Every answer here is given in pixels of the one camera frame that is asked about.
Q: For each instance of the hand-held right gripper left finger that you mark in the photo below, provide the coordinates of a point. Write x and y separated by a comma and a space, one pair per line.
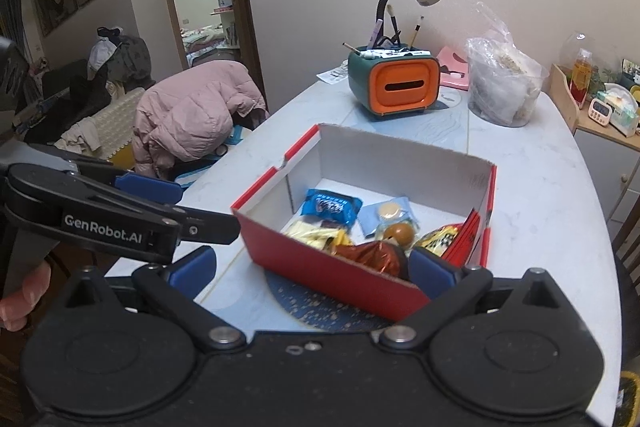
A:
192, 272

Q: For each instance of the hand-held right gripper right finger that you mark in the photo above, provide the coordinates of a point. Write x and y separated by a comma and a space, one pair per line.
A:
430, 274

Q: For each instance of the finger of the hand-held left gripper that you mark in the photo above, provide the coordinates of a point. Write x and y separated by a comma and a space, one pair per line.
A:
210, 227
150, 191

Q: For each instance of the red yellow snack packet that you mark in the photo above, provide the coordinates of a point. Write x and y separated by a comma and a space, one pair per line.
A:
440, 239

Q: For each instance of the orange round snack clear wrapper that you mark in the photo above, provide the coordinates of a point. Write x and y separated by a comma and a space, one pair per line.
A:
400, 234

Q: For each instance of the brown red foil snack packet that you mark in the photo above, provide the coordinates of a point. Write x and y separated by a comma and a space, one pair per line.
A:
370, 259

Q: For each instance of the light blue cookie packet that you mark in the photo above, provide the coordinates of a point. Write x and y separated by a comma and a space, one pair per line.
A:
387, 212

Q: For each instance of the red cardboard box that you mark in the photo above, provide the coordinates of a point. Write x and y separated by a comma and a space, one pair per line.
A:
320, 272

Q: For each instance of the blue snack packet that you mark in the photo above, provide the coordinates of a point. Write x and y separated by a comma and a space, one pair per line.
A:
330, 207

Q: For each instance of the person's left hand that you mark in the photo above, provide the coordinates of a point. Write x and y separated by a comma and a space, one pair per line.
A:
27, 299

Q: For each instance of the beige textured cushion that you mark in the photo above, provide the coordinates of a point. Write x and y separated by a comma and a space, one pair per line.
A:
120, 127

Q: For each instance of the pink puffer jacket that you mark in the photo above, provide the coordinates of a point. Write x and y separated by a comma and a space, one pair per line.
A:
190, 117

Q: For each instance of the round blue speckled mat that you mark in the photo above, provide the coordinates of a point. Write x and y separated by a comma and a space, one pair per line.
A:
310, 307

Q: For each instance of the dark sofa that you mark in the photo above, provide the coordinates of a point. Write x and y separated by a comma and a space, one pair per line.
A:
65, 102

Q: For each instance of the dark clothes pile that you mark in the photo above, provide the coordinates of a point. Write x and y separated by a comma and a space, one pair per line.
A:
125, 54

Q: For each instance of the orange green tissue box organizer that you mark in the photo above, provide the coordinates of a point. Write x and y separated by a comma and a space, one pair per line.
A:
400, 87

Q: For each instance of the printed paper sheet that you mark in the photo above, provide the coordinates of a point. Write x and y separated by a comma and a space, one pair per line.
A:
334, 73

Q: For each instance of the white corner cabinet wooden top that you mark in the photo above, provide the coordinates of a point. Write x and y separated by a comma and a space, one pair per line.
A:
600, 167

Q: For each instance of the wooden chair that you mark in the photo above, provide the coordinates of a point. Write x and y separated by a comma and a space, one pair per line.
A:
630, 232

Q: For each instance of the pink book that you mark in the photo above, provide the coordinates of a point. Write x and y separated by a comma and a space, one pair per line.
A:
452, 69

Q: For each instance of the clear plastic bag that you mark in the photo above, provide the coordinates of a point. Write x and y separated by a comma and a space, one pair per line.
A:
505, 82

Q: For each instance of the white digital timer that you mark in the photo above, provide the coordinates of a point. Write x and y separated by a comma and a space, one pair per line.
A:
599, 113

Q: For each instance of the yellow trash bin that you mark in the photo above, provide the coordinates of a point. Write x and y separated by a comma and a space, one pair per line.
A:
631, 397

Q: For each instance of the purple pen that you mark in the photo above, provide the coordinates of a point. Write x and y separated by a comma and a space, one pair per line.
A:
376, 34

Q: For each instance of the clear bottle yellow liquid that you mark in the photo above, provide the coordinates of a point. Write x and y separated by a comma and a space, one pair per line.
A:
581, 79

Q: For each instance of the soft tissue pack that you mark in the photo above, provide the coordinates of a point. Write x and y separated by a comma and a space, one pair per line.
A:
622, 109

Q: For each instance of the black makeup brush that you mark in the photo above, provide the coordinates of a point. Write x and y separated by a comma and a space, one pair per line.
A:
392, 22

